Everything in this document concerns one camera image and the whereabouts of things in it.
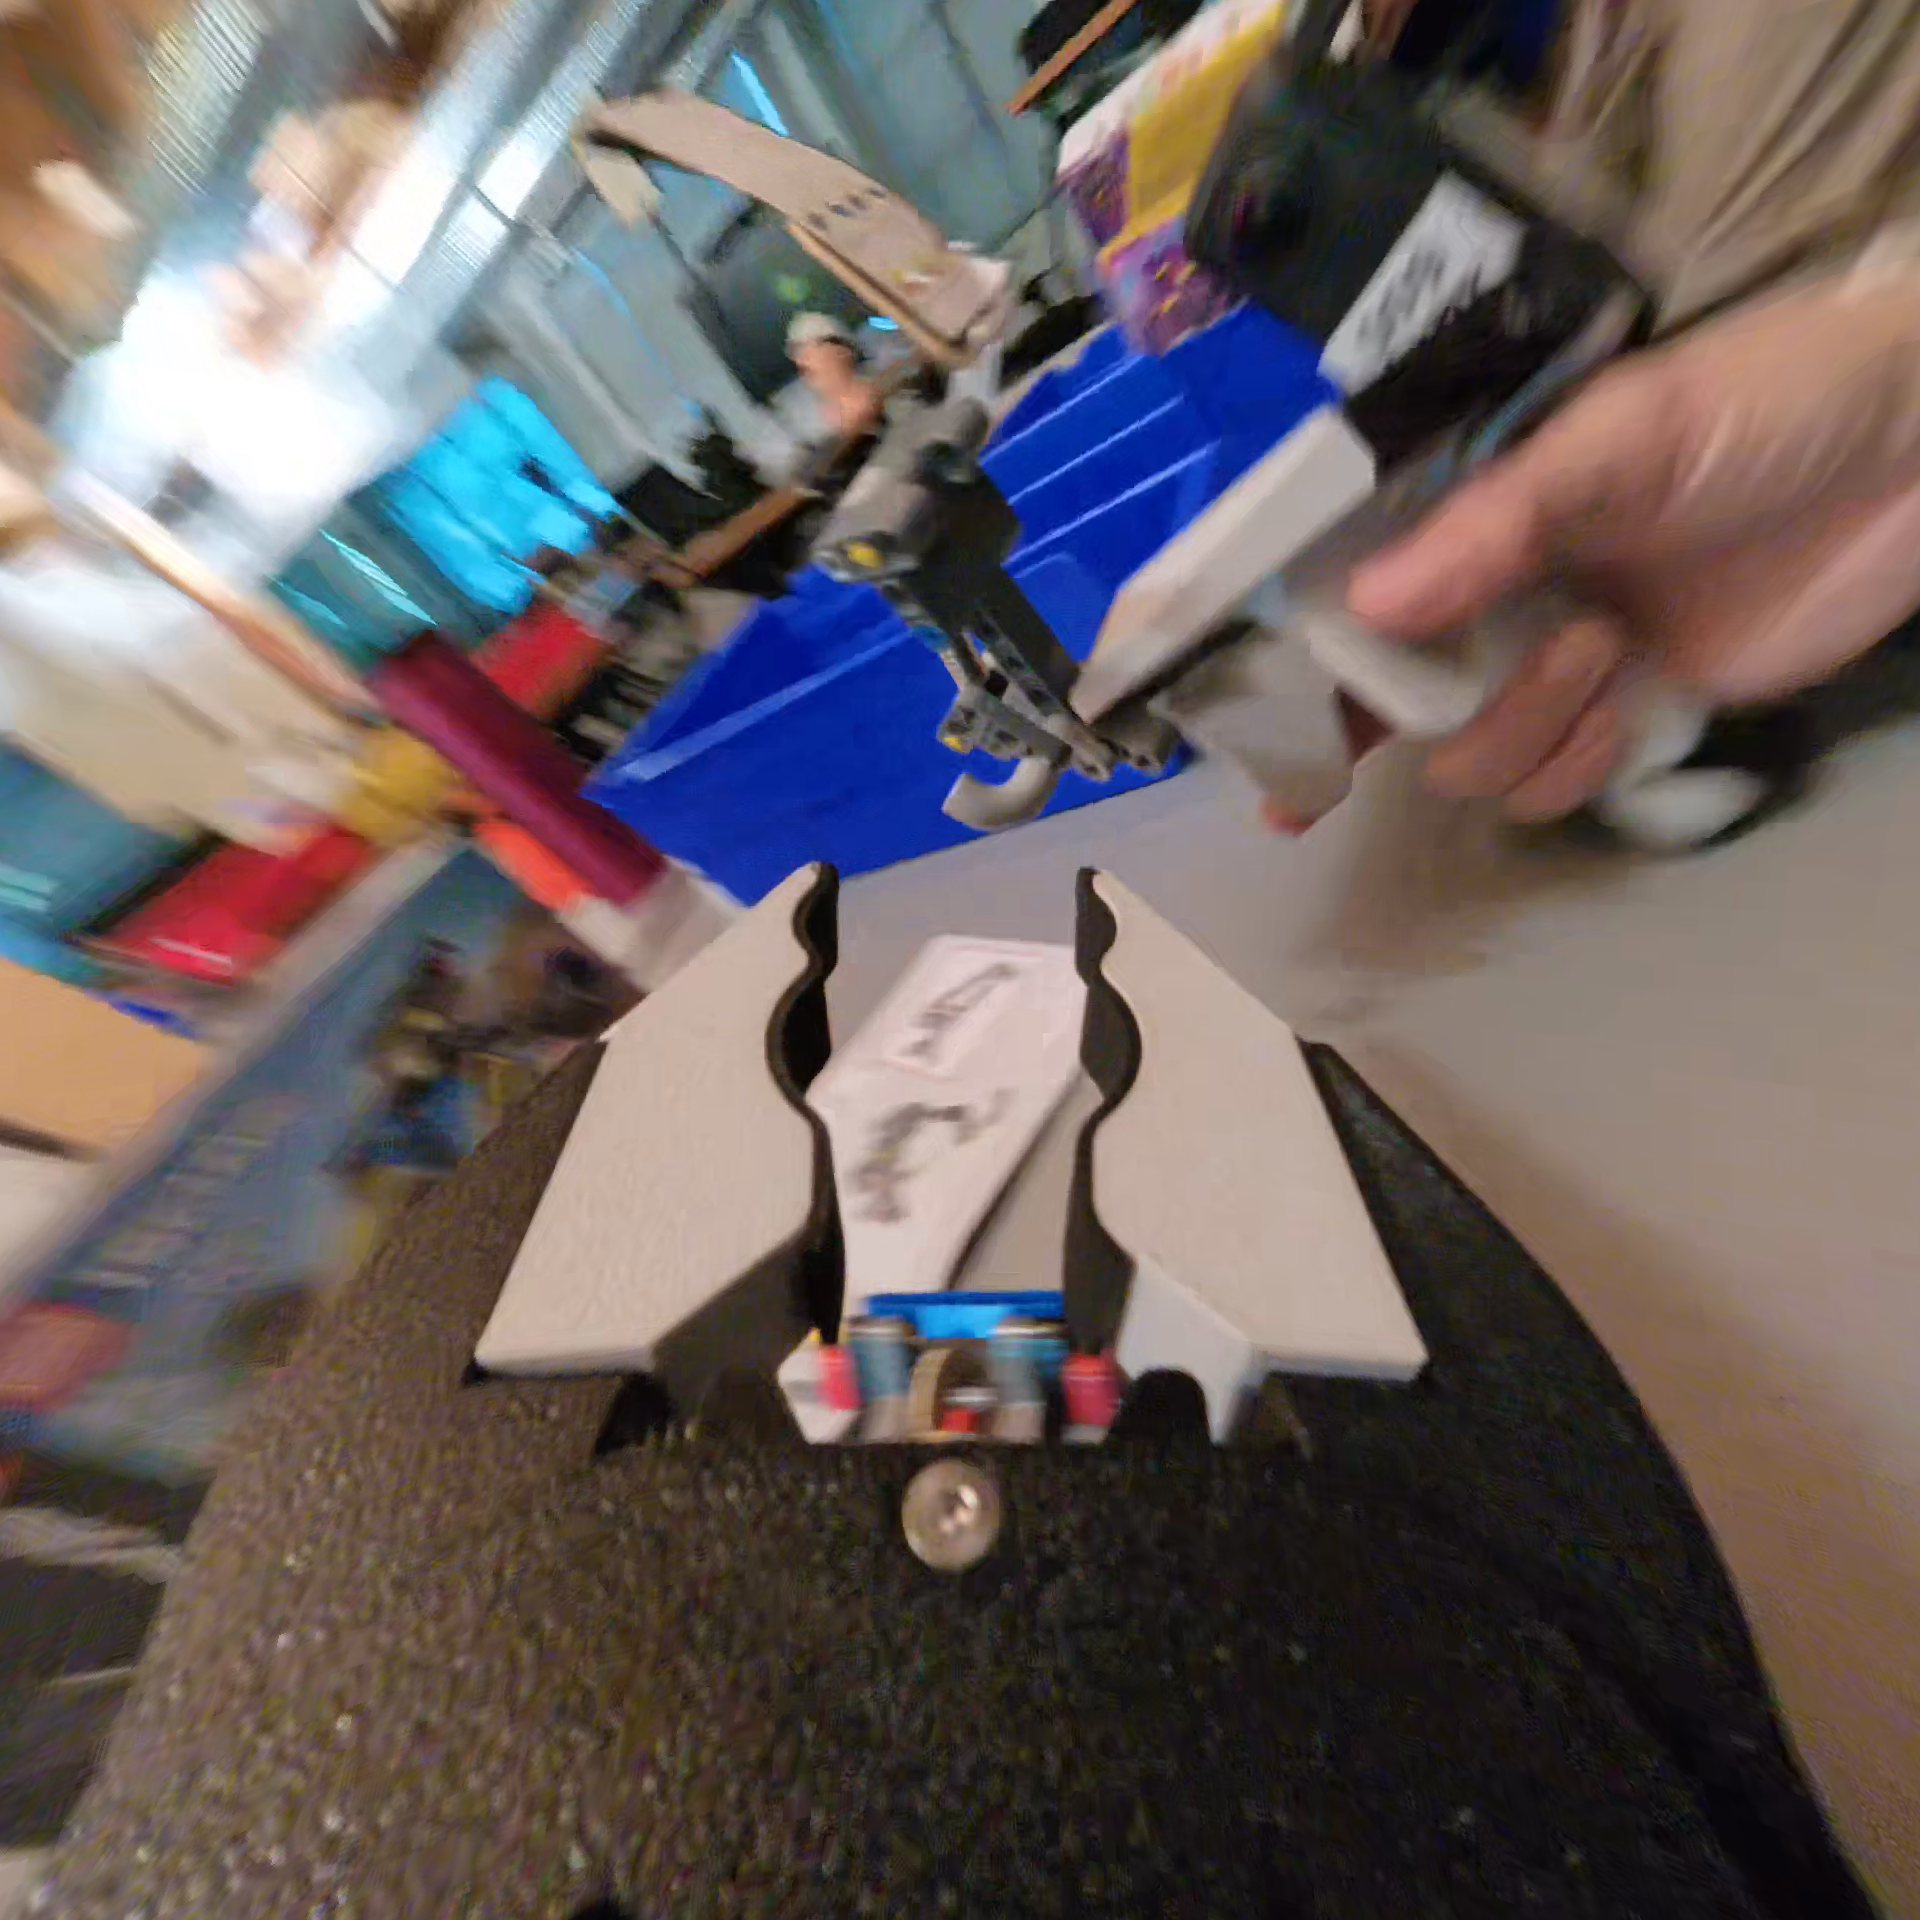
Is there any grey lego suspension assembly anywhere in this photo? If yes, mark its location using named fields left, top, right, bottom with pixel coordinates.
left=806, top=397, right=1181, bottom=833

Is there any lego chassis with red parts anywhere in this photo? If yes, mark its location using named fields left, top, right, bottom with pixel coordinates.
left=779, top=1289, right=1126, bottom=1450

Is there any maroon drink bottle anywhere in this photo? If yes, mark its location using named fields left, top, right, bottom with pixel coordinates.
left=368, top=632, right=671, bottom=906

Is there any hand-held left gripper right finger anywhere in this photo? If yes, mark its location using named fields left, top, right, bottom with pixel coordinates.
left=1063, top=866, right=1431, bottom=1444

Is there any document board on white stand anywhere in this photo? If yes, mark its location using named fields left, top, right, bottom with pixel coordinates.
left=573, top=94, right=1016, bottom=372

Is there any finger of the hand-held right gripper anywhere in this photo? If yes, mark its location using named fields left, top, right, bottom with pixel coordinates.
left=1069, top=409, right=1376, bottom=725

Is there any dark lego buggy box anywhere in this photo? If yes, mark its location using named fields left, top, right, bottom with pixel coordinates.
left=0, top=840, right=465, bottom=1478

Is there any blue plastic bin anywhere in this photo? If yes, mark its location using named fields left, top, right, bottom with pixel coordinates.
left=582, top=299, right=1345, bottom=906

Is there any person's right hand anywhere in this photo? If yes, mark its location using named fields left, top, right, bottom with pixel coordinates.
left=1341, top=277, right=1920, bottom=835

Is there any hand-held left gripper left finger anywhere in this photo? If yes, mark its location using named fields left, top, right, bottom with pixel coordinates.
left=469, top=861, right=845, bottom=1384

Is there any purple yellow lego box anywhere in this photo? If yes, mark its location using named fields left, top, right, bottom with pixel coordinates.
left=1054, top=0, right=1308, bottom=356

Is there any lego instruction booklet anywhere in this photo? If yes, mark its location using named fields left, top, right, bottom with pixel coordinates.
left=801, top=933, right=1088, bottom=1308

